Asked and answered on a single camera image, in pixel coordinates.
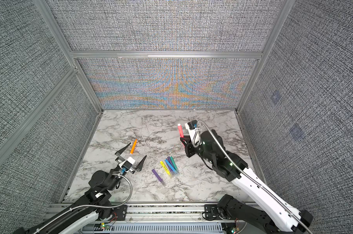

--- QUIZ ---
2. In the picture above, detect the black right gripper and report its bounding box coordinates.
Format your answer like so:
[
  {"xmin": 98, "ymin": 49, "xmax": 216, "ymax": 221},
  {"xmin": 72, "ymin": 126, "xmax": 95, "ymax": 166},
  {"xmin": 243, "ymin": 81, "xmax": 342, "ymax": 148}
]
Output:
[{"xmin": 181, "ymin": 136, "xmax": 218, "ymax": 169}]

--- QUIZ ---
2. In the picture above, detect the orange highlighter pen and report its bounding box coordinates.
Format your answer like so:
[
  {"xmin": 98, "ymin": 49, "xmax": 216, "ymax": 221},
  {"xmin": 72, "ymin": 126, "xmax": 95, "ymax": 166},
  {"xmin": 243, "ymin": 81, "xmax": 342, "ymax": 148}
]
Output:
[{"xmin": 130, "ymin": 139, "xmax": 138, "ymax": 154}]

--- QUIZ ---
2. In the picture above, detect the pink highlighter pen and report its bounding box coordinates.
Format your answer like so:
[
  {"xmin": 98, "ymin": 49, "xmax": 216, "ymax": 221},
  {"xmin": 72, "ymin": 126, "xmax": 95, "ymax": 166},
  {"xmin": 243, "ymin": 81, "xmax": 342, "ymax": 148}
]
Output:
[{"xmin": 177, "ymin": 124, "xmax": 184, "ymax": 137}]

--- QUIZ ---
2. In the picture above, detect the blue highlighter pen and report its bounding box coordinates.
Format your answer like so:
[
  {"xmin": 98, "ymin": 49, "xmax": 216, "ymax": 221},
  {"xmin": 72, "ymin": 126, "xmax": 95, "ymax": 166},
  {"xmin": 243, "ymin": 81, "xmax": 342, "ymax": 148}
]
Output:
[{"xmin": 165, "ymin": 159, "xmax": 177, "ymax": 174}]

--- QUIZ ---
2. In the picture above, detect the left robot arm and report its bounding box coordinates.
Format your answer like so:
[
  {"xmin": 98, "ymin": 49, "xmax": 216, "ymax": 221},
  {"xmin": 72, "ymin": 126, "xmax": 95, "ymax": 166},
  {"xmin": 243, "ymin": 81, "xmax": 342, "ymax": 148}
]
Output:
[{"xmin": 14, "ymin": 144, "xmax": 147, "ymax": 234}]

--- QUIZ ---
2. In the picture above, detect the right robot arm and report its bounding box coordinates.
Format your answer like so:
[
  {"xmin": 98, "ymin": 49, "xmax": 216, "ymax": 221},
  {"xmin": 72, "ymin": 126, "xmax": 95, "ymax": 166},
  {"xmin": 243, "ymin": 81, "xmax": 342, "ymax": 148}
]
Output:
[{"xmin": 179, "ymin": 130, "xmax": 313, "ymax": 234}]

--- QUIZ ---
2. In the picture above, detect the green highlighter pen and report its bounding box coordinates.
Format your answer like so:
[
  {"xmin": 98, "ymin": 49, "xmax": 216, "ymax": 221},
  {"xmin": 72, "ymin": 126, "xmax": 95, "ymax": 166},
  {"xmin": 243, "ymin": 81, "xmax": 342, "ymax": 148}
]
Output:
[{"xmin": 170, "ymin": 157, "xmax": 179, "ymax": 173}]

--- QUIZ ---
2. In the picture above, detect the violet highlighter pen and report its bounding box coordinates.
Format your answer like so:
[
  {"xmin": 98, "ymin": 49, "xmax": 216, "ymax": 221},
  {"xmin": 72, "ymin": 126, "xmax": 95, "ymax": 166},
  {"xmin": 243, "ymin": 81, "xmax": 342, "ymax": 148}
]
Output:
[{"xmin": 167, "ymin": 157, "xmax": 177, "ymax": 172}]

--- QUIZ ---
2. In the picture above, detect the yellow highlighter pen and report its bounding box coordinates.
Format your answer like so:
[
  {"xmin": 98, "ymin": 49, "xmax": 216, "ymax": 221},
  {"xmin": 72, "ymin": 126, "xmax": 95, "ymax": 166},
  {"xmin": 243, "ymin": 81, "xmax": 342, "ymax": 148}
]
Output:
[{"xmin": 160, "ymin": 160, "xmax": 172, "ymax": 177}]

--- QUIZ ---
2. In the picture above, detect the purple highlighter pen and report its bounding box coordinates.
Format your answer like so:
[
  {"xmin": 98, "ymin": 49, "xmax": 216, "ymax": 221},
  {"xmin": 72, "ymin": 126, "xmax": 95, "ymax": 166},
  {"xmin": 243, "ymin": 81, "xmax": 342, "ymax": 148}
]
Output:
[{"xmin": 152, "ymin": 169, "xmax": 165, "ymax": 186}]

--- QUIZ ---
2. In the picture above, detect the aluminium horizontal back bar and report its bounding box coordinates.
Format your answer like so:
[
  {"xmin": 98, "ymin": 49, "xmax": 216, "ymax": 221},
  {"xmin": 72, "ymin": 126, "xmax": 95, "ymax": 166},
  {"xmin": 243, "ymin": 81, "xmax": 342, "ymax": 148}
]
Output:
[{"xmin": 70, "ymin": 51, "xmax": 263, "ymax": 59}]

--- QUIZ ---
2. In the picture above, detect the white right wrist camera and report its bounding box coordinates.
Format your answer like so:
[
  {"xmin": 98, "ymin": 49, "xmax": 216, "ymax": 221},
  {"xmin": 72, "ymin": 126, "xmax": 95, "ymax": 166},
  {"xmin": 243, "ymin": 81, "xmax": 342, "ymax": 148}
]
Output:
[{"xmin": 185, "ymin": 120, "xmax": 201, "ymax": 148}]

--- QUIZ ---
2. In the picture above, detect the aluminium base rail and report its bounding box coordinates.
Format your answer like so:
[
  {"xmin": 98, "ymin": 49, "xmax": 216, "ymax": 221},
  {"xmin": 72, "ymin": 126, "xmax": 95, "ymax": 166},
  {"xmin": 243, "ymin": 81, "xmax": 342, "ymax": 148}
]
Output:
[{"xmin": 43, "ymin": 201, "xmax": 285, "ymax": 224}]

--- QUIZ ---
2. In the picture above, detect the right metal cable conduit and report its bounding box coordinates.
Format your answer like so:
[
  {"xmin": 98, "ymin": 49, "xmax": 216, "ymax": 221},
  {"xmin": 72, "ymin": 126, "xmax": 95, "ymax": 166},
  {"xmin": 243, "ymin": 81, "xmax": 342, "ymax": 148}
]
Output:
[{"xmin": 193, "ymin": 119, "xmax": 310, "ymax": 234}]

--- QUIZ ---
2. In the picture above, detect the metal cable conduit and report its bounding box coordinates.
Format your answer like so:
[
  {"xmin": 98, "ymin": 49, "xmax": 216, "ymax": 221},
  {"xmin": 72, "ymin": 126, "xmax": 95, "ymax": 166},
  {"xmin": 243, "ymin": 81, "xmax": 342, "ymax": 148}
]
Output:
[
  {"xmin": 33, "ymin": 172, "xmax": 133, "ymax": 234},
  {"xmin": 193, "ymin": 119, "xmax": 310, "ymax": 234}
]

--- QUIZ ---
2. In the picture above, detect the grey slotted cable duct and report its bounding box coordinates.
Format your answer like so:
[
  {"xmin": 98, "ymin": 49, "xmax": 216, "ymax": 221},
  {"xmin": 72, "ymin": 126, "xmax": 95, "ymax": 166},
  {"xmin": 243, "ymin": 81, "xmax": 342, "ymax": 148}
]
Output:
[{"xmin": 77, "ymin": 223, "xmax": 227, "ymax": 234}]

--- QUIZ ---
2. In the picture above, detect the left metal cable conduit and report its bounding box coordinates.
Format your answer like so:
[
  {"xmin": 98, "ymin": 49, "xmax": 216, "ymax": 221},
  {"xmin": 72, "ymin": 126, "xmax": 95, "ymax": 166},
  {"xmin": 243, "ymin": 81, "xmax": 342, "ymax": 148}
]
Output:
[{"xmin": 33, "ymin": 172, "xmax": 133, "ymax": 234}]

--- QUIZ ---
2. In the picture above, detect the aluminium left wall bar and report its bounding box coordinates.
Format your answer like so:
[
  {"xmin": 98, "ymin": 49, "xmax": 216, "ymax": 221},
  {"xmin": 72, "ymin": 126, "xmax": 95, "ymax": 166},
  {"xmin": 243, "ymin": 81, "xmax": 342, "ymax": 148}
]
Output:
[{"xmin": 0, "ymin": 67, "xmax": 77, "ymax": 167}]

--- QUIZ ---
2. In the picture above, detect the aluminium corner frame post right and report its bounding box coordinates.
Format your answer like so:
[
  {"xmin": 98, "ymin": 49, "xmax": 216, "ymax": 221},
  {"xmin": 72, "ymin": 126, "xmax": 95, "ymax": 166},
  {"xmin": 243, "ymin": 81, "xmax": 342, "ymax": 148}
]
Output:
[{"xmin": 236, "ymin": 0, "xmax": 295, "ymax": 114}]

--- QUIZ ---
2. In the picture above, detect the aluminium corner frame post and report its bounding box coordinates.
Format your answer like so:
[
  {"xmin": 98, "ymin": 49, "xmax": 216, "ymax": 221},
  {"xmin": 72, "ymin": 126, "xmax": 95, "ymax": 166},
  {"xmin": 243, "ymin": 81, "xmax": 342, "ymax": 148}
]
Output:
[
  {"xmin": 33, "ymin": 1, "xmax": 103, "ymax": 113},
  {"xmin": 236, "ymin": 0, "xmax": 295, "ymax": 114}
]

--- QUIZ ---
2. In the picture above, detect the aluminium corner frame post left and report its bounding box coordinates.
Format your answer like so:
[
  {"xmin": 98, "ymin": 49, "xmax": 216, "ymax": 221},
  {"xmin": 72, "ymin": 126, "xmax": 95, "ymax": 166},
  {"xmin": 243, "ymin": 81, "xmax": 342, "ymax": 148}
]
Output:
[{"xmin": 33, "ymin": 1, "xmax": 103, "ymax": 113}]

